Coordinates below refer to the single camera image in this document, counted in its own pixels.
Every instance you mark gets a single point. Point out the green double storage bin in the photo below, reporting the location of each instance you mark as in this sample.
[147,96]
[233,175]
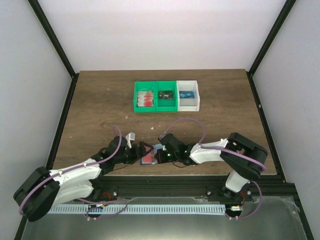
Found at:
[158,105]

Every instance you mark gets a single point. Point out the red card with stripe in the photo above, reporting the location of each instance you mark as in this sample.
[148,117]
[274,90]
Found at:
[149,159]

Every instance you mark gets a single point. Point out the left black frame post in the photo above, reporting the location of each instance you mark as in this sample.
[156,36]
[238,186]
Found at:
[41,16]

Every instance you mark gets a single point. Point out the black aluminium frame rail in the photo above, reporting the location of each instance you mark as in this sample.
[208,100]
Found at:
[207,186]

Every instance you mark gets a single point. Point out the light blue slotted cable duct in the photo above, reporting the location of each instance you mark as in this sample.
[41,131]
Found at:
[142,209]

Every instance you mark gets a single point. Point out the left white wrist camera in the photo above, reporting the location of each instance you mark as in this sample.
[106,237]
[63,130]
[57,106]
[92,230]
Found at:
[130,138]

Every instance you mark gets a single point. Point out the blue card in bin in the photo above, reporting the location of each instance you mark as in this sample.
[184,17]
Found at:
[186,94]

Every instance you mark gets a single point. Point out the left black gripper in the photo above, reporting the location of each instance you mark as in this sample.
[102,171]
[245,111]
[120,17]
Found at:
[135,153]

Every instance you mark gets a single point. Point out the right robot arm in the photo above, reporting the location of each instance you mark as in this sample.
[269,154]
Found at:
[245,157]

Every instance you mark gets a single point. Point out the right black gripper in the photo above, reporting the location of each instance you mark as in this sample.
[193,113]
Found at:
[161,159]

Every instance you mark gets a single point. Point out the blue leather card holder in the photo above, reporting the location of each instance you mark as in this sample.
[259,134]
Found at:
[156,147]

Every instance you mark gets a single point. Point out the white storage bin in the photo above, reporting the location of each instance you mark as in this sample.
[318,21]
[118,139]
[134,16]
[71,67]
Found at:
[188,105]

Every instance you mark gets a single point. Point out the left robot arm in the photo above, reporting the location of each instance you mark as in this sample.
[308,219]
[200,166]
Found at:
[44,188]

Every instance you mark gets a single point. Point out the right black frame post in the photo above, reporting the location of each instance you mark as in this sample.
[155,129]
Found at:
[280,20]

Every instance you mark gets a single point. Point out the black frame post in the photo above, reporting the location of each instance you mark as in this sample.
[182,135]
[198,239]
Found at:
[41,16]
[280,20]

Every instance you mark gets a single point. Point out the black card in bin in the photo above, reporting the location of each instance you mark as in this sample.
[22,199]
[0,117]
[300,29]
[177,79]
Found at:
[165,95]

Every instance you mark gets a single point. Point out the red white card in bin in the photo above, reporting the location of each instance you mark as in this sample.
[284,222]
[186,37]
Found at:
[145,99]

